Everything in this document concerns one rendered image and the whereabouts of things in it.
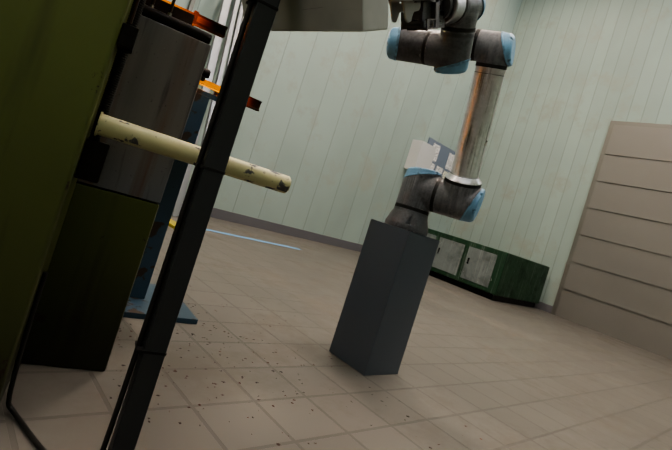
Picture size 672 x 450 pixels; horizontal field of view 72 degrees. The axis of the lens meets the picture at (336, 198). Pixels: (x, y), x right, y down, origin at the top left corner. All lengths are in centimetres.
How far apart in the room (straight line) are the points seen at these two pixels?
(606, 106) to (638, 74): 64
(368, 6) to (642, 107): 800
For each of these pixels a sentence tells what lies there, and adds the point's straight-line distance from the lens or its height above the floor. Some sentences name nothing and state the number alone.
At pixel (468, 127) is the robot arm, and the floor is 105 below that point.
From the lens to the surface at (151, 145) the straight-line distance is 107.
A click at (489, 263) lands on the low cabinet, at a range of 698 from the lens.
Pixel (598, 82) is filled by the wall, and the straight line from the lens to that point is 912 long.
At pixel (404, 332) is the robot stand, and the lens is 204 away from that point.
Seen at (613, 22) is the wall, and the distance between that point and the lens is 959.
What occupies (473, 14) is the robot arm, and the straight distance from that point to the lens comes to 131.
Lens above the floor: 61
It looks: 1 degrees up
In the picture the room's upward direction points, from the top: 18 degrees clockwise
